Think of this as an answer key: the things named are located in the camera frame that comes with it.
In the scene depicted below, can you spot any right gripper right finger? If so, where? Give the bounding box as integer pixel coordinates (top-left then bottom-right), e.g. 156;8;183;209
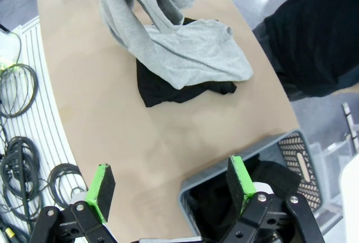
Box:
221;155;326;243

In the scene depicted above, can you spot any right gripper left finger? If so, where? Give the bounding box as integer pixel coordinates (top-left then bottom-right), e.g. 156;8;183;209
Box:
29;163;118;243

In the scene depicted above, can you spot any black garment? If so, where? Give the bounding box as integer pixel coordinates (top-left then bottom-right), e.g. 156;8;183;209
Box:
186;154;303;243
136;17;238;108

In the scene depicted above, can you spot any grey top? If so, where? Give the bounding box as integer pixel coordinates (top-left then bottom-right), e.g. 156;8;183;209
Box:
94;0;255;90

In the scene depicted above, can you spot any grey woven plastic basket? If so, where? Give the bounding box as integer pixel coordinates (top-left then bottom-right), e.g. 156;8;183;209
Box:
178;130;323;243

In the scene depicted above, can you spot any white side table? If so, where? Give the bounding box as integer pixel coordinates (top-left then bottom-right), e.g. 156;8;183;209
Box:
338;153;359;243

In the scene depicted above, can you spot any person in black t-shirt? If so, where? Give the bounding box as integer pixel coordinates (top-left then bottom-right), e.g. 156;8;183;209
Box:
251;0;359;102

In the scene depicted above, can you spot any black coiled cable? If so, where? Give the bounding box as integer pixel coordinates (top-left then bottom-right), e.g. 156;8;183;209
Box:
0;63;39;119
0;135;43;222
47;163;86;209

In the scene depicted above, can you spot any white slatted base plate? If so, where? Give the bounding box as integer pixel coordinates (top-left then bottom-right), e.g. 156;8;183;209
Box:
0;15;85;243

